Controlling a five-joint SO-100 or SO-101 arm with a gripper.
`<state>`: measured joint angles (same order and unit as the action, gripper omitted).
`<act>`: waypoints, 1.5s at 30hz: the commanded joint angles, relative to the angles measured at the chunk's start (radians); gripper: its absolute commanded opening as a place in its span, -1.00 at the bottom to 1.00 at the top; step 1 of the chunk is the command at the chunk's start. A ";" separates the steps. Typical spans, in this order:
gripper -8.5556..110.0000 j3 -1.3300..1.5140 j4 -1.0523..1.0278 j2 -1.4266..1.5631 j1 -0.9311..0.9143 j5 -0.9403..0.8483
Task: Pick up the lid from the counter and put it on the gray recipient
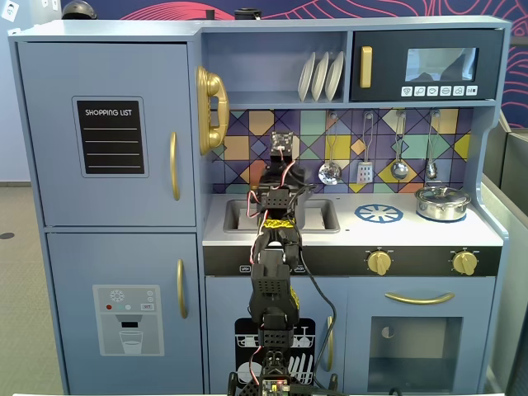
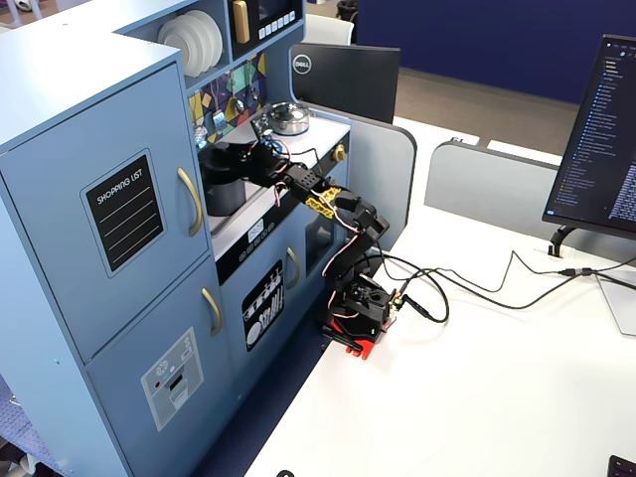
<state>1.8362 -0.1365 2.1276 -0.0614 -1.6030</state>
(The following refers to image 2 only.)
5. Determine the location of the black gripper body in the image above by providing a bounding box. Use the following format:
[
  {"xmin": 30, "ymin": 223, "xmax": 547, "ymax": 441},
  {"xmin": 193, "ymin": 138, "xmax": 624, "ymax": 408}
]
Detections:
[{"xmin": 245, "ymin": 145, "xmax": 293, "ymax": 189}]

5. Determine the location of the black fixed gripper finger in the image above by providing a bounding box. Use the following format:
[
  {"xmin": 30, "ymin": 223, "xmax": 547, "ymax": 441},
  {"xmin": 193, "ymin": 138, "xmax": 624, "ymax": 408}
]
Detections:
[{"xmin": 214, "ymin": 141, "xmax": 255, "ymax": 163}]

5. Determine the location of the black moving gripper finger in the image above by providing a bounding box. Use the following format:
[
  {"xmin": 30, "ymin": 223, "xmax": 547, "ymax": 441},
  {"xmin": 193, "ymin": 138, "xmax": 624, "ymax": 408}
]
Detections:
[{"xmin": 233, "ymin": 161, "xmax": 260, "ymax": 184}]

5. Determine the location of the black and red robot base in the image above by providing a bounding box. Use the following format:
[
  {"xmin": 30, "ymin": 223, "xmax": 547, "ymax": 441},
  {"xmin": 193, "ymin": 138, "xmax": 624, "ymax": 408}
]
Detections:
[{"xmin": 320, "ymin": 275, "xmax": 401, "ymax": 362}]

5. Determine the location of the white toy sink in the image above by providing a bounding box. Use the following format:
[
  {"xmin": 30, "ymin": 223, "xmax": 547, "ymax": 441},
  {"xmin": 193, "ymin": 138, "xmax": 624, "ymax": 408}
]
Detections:
[{"xmin": 208, "ymin": 181, "xmax": 275, "ymax": 235}]

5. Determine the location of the gray pot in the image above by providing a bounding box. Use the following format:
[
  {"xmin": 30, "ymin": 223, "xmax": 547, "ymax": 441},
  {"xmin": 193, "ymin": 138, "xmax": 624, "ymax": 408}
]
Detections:
[{"xmin": 204, "ymin": 176, "xmax": 248, "ymax": 218}]

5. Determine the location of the silver toy spatula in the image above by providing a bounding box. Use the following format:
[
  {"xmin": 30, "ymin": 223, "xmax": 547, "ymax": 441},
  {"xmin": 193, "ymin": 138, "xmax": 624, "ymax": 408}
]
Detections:
[{"xmin": 212, "ymin": 81, "xmax": 228, "ymax": 135}]

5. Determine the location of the silver steel pot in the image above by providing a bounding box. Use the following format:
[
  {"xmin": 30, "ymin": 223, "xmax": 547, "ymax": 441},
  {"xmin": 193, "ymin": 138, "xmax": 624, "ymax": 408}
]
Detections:
[{"xmin": 267, "ymin": 114, "xmax": 310, "ymax": 136}]

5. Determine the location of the white plate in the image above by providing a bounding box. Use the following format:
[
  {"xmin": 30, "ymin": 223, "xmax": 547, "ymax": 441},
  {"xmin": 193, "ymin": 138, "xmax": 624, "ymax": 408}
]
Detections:
[
  {"xmin": 184, "ymin": 12, "xmax": 215, "ymax": 74},
  {"xmin": 171, "ymin": 14, "xmax": 204, "ymax": 79},
  {"xmin": 157, "ymin": 17, "xmax": 190, "ymax": 66},
  {"xmin": 196, "ymin": 9, "xmax": 225, "ymax": 69}
]

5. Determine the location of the gray rounded desk partition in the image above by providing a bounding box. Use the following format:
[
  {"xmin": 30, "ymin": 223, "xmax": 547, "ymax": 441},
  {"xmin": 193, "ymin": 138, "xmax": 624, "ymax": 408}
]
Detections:
[{"xmin": 297, "ymin": 101, "xmax": 417, "ymax": 249}]

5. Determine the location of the black Dell monitor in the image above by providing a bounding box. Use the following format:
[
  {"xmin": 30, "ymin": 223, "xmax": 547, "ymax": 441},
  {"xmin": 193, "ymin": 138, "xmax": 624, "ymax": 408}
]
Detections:
[{"xmin": 289, "ymin": 43, "xmax": 401, "ymax": 125}]

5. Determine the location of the black shopping list board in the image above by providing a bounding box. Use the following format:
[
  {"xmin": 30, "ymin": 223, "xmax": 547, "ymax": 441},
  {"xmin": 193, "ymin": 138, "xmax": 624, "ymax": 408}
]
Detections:
[{"xmin": 79, "ymin": 147, "xmax": 167, "ymax": 278}]

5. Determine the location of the black toy microwave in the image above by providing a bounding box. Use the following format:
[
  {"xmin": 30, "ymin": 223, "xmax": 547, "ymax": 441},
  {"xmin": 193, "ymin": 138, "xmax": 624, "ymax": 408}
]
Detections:
[{"xmin": 227, "ymin": 0, "xmax": 305, "ymax": 60}]

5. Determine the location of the white office chair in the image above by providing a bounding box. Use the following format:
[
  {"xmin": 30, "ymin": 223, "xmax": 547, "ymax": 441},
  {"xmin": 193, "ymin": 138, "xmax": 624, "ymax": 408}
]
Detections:
[{"xmin": 302, "ymin": 13, "xmax": 355, "ymax": 46}]

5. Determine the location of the blue toy kitchen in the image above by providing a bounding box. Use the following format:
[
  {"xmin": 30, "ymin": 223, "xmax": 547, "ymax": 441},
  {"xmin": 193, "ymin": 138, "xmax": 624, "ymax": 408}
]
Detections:
[{"xmin": 0, "ymin": 0, "xmax": 352, "ymax": 477}]

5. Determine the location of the gray low desk partition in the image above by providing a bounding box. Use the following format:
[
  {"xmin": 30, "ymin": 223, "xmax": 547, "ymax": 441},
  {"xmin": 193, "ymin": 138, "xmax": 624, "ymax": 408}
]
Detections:
[{"xmin": 423, "ymin": 141, "xmax": 636, "ymax": 264}]

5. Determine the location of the gray ice dispenser panel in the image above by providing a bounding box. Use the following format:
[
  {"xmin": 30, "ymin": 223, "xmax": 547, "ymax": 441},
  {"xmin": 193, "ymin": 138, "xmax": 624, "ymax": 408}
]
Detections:
[{"xmin": 140, "ymin": 326, "xmax": 205, "ymax": 432}]

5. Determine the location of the lit computer monitor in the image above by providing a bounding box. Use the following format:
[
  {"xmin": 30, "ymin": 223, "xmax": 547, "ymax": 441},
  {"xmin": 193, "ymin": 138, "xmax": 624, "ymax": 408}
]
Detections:
[{"xmin": 542, "ymin": 33, "xmax": 636, "ymax": 235}]

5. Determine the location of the silver monitor base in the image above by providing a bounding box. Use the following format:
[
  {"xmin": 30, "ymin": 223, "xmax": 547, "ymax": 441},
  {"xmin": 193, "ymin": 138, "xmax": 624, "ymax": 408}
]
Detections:
[{"xmin": 595, "ymin": 270, "xmax": 636, "ymax": 337}]

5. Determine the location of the black keyboard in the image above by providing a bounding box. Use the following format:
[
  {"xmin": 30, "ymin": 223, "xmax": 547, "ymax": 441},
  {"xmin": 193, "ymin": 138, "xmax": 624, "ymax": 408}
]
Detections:
[{"xmin": 607, "ymin": 454, "xmax": 636, "ymax": 477}]

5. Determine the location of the long gold fridge handle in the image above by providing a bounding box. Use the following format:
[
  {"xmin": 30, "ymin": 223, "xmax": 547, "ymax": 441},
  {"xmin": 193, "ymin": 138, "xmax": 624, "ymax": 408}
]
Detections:
[{"xmin": 177, "ymin": 166, "xmax": 204, "ymax": 239}]

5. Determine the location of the gold cupboard handle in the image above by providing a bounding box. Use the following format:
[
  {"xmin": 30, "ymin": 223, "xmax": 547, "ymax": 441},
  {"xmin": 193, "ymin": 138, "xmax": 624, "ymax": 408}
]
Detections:
[{"xmin": 285, "ymin": 246, "xmax": 302, "ymax": 290}]

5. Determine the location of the short gold fridge handle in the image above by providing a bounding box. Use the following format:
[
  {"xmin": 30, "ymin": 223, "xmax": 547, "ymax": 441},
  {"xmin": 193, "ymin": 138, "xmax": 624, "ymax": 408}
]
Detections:
[{"xmin": 201, "ymin": 286, "xmax": 224, "ymax": 335}]

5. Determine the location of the black looped cable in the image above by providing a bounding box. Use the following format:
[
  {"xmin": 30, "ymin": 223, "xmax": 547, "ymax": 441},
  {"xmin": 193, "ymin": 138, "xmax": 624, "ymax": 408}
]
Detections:
[{"xmin": 397, "ymin": 267, "xmax": 636, "ymax": 324}]

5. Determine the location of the black cable with connector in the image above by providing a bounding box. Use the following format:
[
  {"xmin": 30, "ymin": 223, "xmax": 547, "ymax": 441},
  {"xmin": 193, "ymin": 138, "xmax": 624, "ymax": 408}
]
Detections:
[{"xmin": 382, "ymin": 249, "xmax": 636, "ymax": 295}]

